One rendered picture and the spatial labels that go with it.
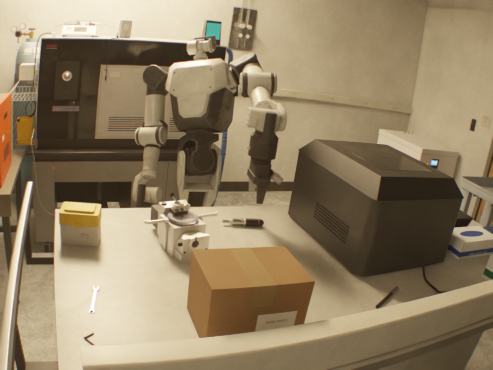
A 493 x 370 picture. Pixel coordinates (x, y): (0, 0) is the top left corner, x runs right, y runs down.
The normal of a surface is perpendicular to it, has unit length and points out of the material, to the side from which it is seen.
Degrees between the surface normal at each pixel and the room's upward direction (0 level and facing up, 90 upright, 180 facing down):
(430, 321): 90
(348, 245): 90
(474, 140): 90
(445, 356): 90
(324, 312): 0
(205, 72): 73
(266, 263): 0
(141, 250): 0
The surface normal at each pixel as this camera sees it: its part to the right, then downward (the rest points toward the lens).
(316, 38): 0.36, 0.36
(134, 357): 0.14, -0.93
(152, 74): -0.26, 0.00
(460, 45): -0.92, 0.01
